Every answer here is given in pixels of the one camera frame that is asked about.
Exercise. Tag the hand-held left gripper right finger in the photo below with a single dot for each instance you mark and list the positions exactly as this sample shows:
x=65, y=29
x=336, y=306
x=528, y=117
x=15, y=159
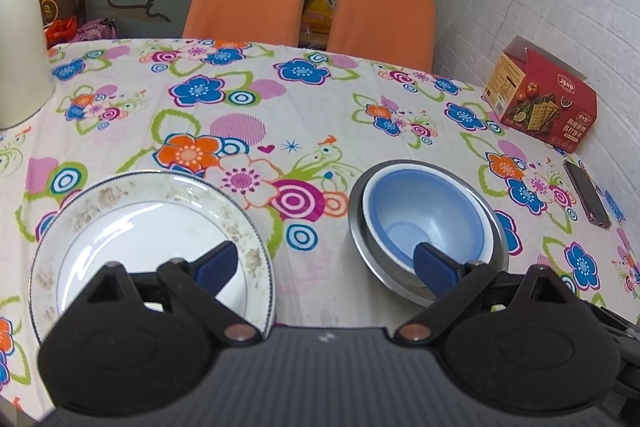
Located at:
x=435, y=267

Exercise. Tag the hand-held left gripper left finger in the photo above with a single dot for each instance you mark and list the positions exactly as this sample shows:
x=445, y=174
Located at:
x=217, y=264

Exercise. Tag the stainless steel bowl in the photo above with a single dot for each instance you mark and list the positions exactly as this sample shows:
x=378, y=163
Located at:
x=385, y=274

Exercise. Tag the blue translucent plastic bowl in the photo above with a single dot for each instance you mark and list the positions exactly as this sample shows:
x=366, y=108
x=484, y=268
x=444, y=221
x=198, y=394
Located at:
x=425, y=202

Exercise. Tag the white ribbed bowl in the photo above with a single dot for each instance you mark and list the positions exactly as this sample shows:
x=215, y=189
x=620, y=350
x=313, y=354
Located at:
x=366, y=212

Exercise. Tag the white floral rim plate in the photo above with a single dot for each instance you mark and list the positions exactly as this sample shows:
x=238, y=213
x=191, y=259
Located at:
x=125, y=227

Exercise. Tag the smartphone in clear case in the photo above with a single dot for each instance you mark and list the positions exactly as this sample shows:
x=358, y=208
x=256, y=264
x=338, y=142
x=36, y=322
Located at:
x=587, y=194

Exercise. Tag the floral printed tablecloth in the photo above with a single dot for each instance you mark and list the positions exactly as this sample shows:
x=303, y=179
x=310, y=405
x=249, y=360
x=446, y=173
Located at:
x=300, y=117

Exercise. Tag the red cracker box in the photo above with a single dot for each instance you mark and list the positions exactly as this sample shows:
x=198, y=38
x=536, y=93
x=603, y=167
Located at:
x=545, y=107

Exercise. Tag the purple floral cloth bundle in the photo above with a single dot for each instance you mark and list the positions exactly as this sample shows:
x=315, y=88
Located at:
x=97, y=31

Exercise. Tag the red crumpled bag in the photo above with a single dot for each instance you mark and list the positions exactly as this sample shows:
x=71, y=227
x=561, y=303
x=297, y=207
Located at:
x=60, y=32

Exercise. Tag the brown gift bag gold emblem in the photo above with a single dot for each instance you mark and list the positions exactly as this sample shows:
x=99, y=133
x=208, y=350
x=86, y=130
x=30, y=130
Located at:
x=62, y=2

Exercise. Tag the cream thermos jug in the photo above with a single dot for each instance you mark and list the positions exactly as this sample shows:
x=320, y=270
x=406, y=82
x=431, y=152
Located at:
x=20, y=32

